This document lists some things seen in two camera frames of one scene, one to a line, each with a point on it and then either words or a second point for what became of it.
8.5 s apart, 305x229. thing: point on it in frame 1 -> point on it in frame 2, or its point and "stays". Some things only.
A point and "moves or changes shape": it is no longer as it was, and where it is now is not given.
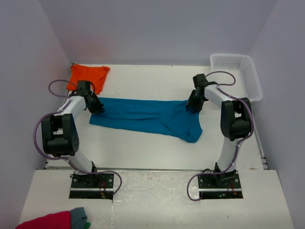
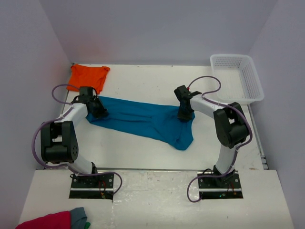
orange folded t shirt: [96, 75] stays
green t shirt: [87, 225] stays
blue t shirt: [166, 118] moves or changes shape
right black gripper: [191, 104] -> [187, 118]
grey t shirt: [78, 218] stays
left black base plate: [92, 186] stays
